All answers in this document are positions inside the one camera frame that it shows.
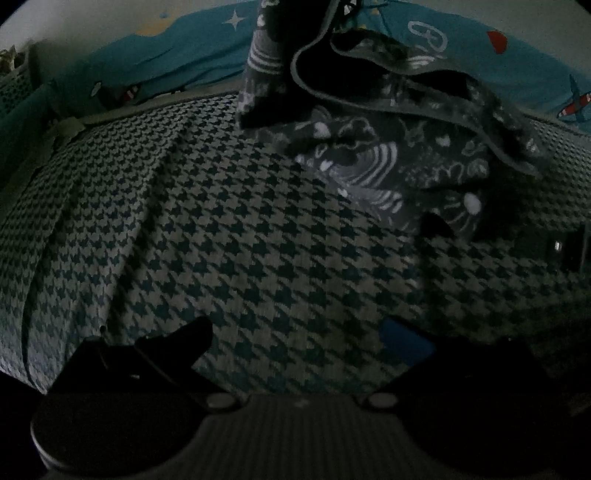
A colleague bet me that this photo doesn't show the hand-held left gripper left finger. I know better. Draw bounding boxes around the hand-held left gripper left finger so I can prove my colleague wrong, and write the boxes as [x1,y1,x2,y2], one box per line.
[60,316,241,411]

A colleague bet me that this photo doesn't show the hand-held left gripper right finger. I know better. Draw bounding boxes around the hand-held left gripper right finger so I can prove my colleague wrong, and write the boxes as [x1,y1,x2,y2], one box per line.
[355,318,555,411]

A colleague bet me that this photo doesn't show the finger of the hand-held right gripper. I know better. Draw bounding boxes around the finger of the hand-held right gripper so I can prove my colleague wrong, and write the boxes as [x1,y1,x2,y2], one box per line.
[418,210,462,241]

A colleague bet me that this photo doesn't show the grey patterned garment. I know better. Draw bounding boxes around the grey patterned garment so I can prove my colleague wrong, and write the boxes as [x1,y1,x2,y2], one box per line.
[235,0,555,243]

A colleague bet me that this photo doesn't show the houndstooth blanket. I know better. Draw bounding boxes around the houndstooth blanket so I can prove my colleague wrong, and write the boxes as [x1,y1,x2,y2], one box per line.
[0,90,591,402]

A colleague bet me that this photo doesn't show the teal printed bed sheet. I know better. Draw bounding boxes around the teal printed bed sheet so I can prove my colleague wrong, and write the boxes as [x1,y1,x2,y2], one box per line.
[0,0,591,137]

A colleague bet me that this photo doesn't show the perforated plastic basket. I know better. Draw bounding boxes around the perforated plastic basket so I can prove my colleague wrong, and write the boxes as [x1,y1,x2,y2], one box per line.
[0,44,40,112]

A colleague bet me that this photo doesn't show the dried plant bundle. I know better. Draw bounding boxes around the dried plant bundle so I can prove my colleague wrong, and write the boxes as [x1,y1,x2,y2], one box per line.
[0,45,21,73]

